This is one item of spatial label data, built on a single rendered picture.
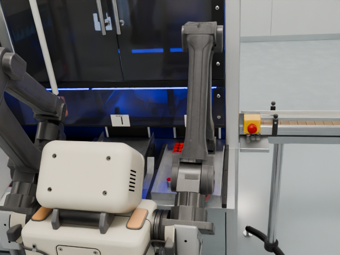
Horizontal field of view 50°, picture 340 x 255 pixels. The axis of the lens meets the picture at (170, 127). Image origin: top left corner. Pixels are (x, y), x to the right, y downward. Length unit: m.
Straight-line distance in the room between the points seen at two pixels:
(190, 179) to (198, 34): 0.35
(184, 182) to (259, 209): 1.85
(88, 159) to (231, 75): 0.88
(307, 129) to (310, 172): 1.34
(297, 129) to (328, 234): 1.01
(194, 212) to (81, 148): 0.28
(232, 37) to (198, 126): 0.66
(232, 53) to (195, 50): 0.60
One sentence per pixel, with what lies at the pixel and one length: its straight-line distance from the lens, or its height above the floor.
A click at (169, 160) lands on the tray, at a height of 0.88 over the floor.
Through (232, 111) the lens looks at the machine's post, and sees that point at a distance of 1.59.
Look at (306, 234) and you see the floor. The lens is 2.58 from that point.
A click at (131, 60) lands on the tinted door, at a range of 1.57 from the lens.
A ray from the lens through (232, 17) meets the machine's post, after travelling 1.46.
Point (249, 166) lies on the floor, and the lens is 3.09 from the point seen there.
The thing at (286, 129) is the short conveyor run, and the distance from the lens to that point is 1.77.
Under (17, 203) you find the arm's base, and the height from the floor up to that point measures 1.22.
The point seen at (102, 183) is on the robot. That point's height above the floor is 1.33.
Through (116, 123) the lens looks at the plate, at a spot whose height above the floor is 1.00.
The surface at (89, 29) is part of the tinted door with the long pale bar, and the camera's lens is 1.59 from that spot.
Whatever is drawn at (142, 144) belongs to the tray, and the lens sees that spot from 1.75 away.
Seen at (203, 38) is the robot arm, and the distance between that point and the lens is 0.91.
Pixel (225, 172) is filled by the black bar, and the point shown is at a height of 0.90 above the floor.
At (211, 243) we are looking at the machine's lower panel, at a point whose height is 0.27.
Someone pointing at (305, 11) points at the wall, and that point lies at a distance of 6.25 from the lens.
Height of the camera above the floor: 1.79
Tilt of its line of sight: 29 degrees down
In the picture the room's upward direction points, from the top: 5 degrees counter-clockwise
